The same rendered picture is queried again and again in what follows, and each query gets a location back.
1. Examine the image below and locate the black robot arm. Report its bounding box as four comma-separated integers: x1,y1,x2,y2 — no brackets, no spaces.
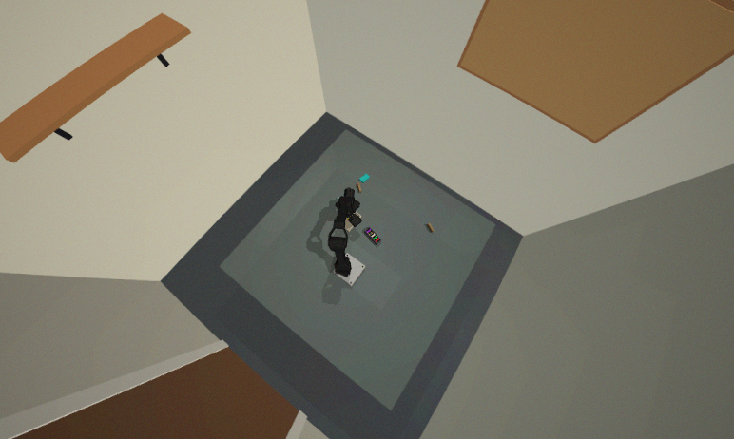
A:
328,187,360,277

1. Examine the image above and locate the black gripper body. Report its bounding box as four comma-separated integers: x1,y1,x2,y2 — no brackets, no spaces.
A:
336,202,362,227

